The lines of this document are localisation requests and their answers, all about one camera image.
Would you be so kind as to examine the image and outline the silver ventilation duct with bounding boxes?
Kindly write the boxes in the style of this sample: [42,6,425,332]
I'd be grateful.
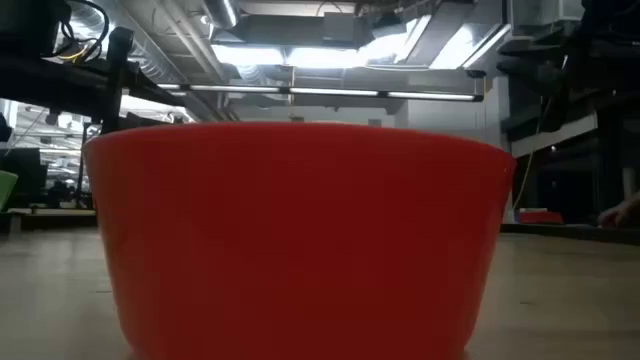
[201,0,242,30]

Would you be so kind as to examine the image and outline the long white light bar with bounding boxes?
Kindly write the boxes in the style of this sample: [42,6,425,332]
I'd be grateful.
[156,82,486,104]

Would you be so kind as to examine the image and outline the green plastic bowl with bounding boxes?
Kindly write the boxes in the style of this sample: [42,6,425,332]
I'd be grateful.
[0,169,19,212]

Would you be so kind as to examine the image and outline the wooden board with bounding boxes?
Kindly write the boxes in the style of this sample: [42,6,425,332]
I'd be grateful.
[0,206,98,233]

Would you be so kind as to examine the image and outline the black monitor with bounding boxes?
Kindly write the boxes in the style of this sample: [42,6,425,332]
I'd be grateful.
[0,147,49,207]

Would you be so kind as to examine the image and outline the flat red object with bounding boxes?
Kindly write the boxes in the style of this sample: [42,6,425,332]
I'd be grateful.
[518,209,566,226]

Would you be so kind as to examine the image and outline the red plastic bowl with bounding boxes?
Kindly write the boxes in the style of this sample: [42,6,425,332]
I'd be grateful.
[82,121,517,360]

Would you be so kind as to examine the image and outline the black and yellow cables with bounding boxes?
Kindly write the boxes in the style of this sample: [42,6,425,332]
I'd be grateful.
[41,0,111,65]

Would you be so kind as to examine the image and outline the person's hand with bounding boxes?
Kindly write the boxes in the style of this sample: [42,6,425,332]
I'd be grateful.
[596,191,640,229]

